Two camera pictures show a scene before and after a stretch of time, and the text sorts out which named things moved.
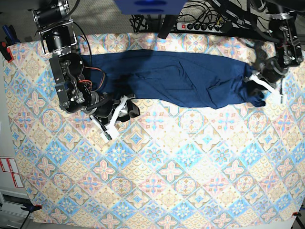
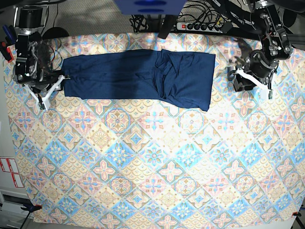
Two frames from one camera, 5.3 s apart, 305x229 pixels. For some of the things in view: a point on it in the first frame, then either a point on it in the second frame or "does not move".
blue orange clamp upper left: (11, 38) does not move
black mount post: (168, 23) does not move
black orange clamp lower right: (297, 213) does not move
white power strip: (200, 26) does not move
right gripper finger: (278, 96) -> (265, 92)
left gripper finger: (127, 110) -> (45, 100)
